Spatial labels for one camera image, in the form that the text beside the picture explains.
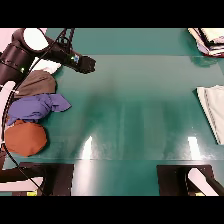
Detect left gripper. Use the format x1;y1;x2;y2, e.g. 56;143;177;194
75;55;97;75

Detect white garment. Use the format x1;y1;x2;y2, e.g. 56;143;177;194
32;58;63;75

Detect brown garment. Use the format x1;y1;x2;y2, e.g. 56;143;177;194
13;70;58;99

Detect purple garment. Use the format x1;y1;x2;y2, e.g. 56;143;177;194
6;93;72;126

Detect orange garment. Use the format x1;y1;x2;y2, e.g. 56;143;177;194
4;119;48;158

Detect cream garment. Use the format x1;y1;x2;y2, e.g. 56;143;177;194
195;84;224;146

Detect black cable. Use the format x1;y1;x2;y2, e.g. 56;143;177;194
0;28;69;197

